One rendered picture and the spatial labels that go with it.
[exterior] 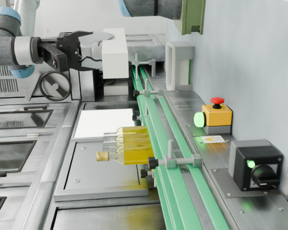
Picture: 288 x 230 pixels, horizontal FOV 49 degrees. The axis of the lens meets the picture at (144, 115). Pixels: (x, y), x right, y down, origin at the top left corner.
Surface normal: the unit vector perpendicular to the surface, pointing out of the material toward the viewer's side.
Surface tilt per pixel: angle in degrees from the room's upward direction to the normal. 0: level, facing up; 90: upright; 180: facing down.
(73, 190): 90
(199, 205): 90
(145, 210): 90
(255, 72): 0
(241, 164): 0
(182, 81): 90
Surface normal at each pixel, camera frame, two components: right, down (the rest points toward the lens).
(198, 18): 0.09, 0.48
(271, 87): -1.00, 0.04
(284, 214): -0.01, -0.93
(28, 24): 0.72, -0.48
